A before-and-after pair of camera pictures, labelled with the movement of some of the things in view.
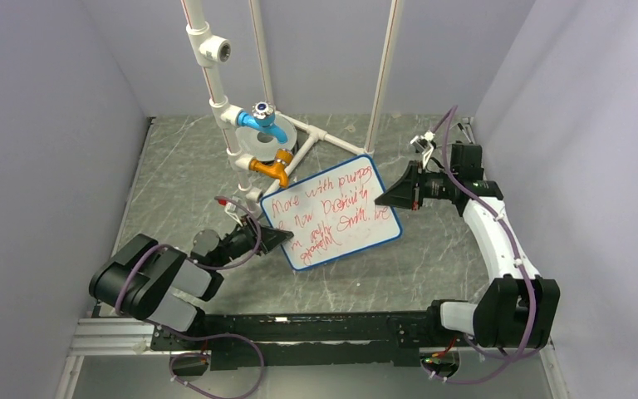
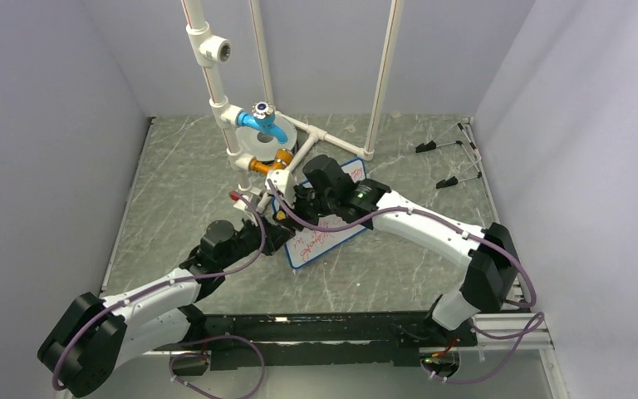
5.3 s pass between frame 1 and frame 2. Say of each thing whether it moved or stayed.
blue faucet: stayed
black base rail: stayed
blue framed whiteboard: moved
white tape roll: stayed
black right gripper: moved
